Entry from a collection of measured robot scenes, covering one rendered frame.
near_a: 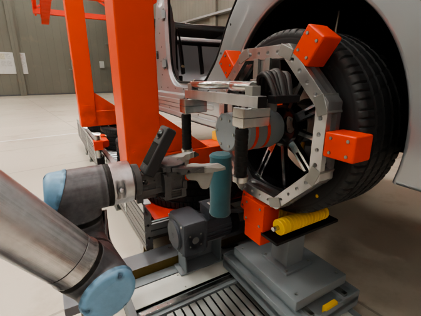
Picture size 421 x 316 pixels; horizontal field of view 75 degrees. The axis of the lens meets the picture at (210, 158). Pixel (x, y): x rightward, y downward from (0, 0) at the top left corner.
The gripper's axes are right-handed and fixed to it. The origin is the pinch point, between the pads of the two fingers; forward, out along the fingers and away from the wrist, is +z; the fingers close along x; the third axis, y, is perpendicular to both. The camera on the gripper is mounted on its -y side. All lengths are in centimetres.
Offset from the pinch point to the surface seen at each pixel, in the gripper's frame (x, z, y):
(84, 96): -253, 0, -1
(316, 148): 7.5, 30.7, -0.2
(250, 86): 1.2, 11.1, -17.3
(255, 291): -16, 32, 69
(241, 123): 1.9, 8.0, -8.5
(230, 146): -13.8, 15.6, 1.9
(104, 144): -184, 3, 36
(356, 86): 11.6, 38.7, -17.3
